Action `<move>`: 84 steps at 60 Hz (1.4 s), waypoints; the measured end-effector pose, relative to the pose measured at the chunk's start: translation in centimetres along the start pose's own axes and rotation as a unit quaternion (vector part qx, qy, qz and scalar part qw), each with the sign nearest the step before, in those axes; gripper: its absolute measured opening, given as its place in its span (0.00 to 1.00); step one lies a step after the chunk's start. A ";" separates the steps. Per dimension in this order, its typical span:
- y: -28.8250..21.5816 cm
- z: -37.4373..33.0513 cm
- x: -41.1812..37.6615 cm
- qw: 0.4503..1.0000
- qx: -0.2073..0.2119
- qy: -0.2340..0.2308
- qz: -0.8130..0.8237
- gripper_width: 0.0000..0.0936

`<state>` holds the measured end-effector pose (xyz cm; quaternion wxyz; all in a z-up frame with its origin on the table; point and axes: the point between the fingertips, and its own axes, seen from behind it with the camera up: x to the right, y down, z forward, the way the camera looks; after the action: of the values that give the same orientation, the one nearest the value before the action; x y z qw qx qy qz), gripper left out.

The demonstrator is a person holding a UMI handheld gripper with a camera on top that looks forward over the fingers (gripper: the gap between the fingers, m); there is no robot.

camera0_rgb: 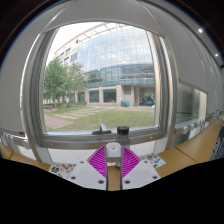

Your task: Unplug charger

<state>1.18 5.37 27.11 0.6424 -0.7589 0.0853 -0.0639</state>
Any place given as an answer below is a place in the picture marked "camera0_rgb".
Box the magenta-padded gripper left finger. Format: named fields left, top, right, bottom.
left=67, top=146, right=108, bottom=191

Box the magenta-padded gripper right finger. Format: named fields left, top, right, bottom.
left=120, top=146, right=160, bottom=191

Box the clear bottle with black cap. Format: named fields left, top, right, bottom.
left=115, top=125, right=131, bottom=149

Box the short white radiator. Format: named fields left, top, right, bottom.
left=174, top=119, right=206, bottom=137

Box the long white radiator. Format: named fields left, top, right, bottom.
left=0, top=129, right=31, bottom=151

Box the dark chair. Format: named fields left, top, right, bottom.
left=211, top=126, right=224, bottom=161

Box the grey window handle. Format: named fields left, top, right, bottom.
left=92, top=122, right=113, bottom=135

